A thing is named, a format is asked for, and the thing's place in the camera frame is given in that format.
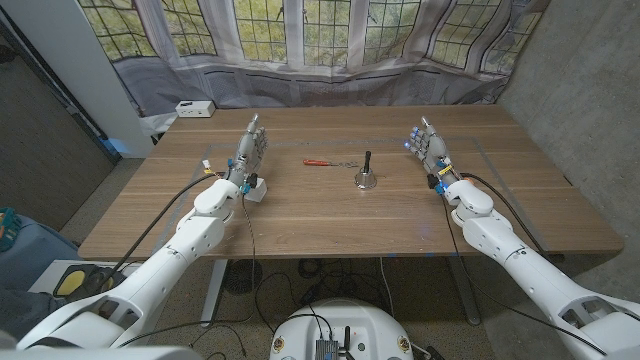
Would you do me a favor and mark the printed window backdrop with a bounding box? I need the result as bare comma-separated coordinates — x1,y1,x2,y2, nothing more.
77,0,551,119

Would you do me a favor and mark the white floor board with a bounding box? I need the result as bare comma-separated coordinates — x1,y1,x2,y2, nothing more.
27,258,146,296

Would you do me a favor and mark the white robot chest edge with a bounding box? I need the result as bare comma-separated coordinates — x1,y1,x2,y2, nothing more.
0,345,204,360

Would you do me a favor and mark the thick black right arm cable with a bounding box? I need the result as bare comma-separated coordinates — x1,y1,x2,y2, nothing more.
458,172,547,255

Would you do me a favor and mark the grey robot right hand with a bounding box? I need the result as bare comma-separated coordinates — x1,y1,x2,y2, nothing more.
403,115,464,189

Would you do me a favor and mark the person's dark trouser leg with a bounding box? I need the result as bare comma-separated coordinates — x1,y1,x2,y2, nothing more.
0,288,59,342

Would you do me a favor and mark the thin white floor cable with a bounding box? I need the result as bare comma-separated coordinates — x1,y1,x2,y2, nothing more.
378,257,396,319

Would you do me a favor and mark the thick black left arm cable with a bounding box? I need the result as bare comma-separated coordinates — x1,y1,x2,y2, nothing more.
97,172,226,291

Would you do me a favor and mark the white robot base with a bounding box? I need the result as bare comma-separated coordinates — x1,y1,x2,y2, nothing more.
268,298,415,360

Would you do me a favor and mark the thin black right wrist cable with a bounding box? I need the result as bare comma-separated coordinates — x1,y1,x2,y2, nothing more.
440,194,607,357

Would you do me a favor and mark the white table leg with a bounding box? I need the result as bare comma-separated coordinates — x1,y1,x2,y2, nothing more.
199,258,229,329

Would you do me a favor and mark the grey table leg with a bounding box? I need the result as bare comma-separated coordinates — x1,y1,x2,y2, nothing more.
447,257,482,326

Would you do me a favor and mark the grey tape outline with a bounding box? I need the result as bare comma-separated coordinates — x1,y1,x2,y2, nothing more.
149,135,549,259

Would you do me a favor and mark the black round floor fan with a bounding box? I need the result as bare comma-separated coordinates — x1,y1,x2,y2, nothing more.
223,258,264,295

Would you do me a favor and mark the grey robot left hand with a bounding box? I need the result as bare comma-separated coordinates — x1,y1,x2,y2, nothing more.
227,113,270,190

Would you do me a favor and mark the silver handbell black handle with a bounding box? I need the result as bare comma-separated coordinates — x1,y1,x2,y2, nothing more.
354,150,378,191

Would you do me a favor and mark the grey electronics box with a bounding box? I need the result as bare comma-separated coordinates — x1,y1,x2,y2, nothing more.
313,338,341,360

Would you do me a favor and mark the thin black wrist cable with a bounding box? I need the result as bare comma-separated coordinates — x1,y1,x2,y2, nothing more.
117,194,257,349
440,194,607,357

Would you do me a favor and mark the black floor cable loop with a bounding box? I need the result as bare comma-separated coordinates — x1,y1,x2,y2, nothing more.
253,272,301,335

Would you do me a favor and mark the black yellow foot pedal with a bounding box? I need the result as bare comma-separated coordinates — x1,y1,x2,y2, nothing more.
89,267,129,296
52,264,96,300

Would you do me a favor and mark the blue grey cushion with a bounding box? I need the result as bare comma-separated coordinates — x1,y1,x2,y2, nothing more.
0,214,81,301

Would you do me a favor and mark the thin black left wrist cable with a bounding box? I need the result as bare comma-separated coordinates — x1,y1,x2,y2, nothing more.
117,194,257,349

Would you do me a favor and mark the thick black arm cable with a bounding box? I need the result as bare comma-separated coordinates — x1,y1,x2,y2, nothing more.
458,172,547,255
97,172,226,291

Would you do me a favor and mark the teal fabric item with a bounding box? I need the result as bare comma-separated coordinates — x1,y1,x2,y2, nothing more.
0,207,22,253

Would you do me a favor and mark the white power box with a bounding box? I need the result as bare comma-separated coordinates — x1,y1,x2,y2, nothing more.
174,100,217,119

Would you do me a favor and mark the white cube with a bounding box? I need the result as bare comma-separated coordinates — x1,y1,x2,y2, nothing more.
243,177,268,204

